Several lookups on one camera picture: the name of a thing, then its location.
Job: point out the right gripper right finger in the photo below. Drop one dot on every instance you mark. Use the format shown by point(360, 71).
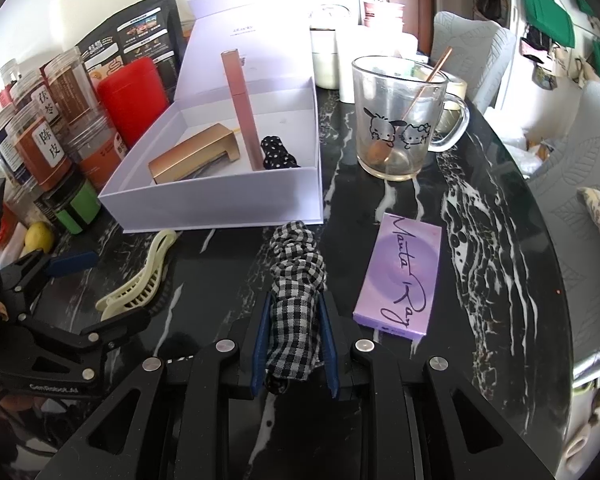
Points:
point(329, 351)

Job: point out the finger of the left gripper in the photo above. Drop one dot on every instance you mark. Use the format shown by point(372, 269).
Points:
point(136, 308)
point(76, 262)

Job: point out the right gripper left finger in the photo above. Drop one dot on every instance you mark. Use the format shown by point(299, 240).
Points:
point(260, 347)

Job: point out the cream hair claw clip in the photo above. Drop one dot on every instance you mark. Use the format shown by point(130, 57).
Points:
point(140, 279)

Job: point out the black white gingham scrunchie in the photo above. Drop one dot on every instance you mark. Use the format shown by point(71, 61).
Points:
point(298, 278)

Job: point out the purple Manta Ray box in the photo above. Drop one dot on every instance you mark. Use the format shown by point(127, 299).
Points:
point(400, 282)

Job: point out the black polka dot scrunchie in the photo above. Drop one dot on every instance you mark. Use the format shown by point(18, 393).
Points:
point(276, 155)

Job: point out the gold cardboard box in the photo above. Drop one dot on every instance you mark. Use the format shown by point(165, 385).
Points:
point(194, 154)

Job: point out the pink long slim box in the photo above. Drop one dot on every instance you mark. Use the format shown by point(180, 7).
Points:
point(235, 78)

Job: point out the yellow lemon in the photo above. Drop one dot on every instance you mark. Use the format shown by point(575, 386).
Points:
point(39, 236)

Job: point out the hand holding left gripper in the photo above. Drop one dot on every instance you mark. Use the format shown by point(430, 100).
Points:
point(12, 405)

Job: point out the green label black jar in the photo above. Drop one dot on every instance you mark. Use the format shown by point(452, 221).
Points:
point(74, 203)

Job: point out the orange short jar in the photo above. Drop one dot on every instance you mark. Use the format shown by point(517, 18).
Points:
point(97, 148)

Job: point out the orange label plastic jar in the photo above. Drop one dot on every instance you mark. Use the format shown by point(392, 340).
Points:
point(38, 147)

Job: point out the purple label plastic jar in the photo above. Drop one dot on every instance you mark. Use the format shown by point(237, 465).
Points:
point(8, 153)

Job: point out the brown label plastic jar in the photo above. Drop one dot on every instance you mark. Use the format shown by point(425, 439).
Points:
point(70, 85)

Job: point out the red canister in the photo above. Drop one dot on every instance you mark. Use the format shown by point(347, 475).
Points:
point(134, 99)

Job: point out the rose gold spoon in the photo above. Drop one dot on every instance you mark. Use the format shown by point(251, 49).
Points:
point(380, 151)

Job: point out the white open gift box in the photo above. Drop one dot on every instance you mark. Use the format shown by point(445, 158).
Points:
point(239, 145)

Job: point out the red label tall jar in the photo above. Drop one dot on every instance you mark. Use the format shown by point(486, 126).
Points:
point(10, 73)

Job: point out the glass mug with cartoon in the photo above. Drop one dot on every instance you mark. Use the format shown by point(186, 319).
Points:
point(383, 89)

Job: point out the black snack bag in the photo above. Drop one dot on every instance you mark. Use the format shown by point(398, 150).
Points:
point(147, 29)

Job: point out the grey chair near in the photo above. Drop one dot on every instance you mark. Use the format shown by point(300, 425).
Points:
point(572, 166)

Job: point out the grey chair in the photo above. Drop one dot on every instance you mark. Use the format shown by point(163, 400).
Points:
point(572, 166)
point(481, 53)

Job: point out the grey chair far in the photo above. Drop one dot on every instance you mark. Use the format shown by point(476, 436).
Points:
point(481, 53)

